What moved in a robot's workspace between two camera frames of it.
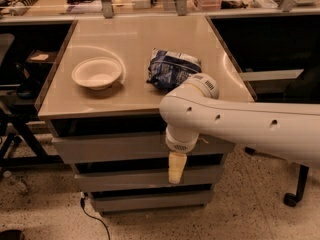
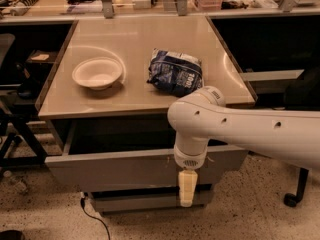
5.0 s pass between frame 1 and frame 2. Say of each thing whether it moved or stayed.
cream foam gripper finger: moved
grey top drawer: moved
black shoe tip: stayed
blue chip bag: stayed
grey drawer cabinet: stayed
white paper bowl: stayed
